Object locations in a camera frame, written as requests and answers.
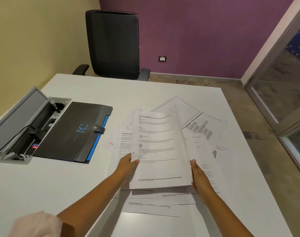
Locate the person's left hand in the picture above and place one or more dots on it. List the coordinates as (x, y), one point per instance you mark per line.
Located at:
(124, 167)

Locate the person's right hand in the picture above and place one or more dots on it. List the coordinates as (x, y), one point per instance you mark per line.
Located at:
(201, 180)

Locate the person's left thumb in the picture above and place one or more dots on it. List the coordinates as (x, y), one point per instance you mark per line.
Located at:
(134, 162)

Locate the person's right thumb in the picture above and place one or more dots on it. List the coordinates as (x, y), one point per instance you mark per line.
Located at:
(193, 164)

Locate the stack of printed sheets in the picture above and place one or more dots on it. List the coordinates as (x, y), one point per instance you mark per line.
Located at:
(159, 145)

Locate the person's right forearm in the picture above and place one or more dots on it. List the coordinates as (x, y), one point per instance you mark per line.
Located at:
(224, 214)

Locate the person's left forearm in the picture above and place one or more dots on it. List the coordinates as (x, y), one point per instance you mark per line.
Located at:
(90, 202)

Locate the pile of scattered printed papers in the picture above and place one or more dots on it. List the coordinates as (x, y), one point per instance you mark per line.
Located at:
(204, 130)

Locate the black document folder blue edge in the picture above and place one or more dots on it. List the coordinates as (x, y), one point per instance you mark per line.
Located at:
(71, 130)

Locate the black plug adapter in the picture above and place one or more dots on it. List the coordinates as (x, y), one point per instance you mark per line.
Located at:
(35, 134)

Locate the black office chair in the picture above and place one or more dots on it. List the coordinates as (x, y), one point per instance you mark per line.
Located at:
(113, 44)

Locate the wall socket plate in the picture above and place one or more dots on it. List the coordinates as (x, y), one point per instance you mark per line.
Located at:
(162, 58)

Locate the glass door with white frame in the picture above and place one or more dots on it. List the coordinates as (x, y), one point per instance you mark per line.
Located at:
(280, 83)

